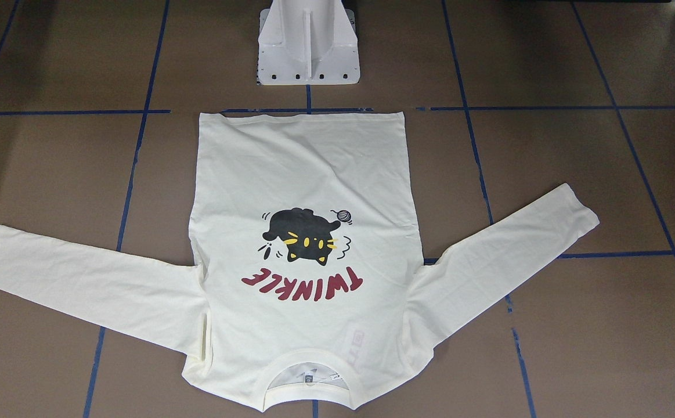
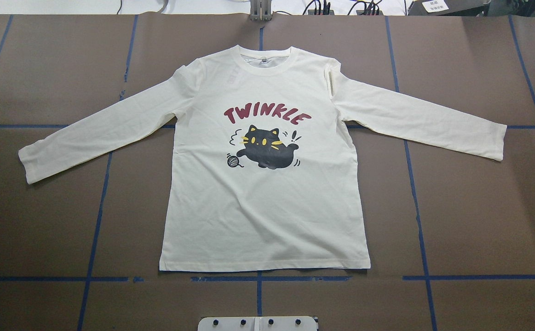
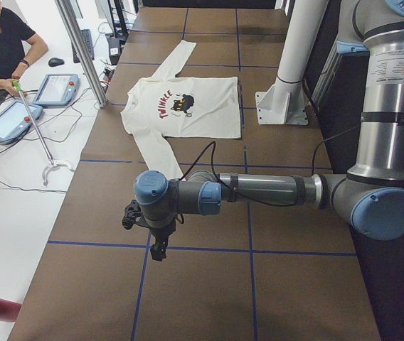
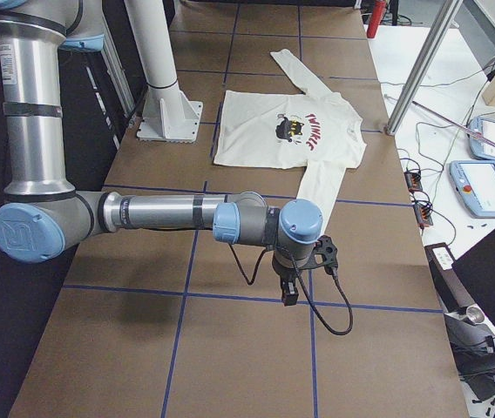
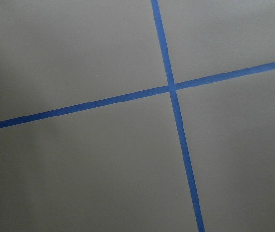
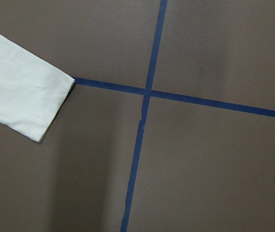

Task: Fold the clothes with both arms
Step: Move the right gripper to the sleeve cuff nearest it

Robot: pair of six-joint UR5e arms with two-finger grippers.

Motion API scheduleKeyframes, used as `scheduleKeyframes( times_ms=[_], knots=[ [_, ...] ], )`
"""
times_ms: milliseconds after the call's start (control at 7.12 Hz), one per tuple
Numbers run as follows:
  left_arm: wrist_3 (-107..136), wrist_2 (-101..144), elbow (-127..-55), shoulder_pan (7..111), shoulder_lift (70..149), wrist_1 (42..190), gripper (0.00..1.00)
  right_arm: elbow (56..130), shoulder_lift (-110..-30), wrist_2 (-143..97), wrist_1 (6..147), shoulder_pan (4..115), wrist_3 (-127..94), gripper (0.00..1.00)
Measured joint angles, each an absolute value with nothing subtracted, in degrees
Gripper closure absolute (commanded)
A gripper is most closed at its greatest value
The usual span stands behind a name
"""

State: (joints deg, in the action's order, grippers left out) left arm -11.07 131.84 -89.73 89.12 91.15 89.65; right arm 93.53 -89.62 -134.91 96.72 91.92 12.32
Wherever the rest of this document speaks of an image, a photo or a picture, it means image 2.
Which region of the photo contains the black box with label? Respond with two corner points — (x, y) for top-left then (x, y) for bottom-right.
(408, 0), (491, 17)

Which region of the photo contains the cream long-sleeve cat shirt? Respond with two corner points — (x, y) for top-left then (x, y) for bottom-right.
(18, 46), (507, 272)

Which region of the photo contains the grey aluminium frame post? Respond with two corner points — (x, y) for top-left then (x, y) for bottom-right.
(250, 0), (273, 21)

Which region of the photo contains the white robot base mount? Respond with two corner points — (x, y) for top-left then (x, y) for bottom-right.
(197, 316), (319, 331)

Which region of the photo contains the black cable bundle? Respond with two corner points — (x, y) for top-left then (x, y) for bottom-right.
(303, 0), (382, 16)

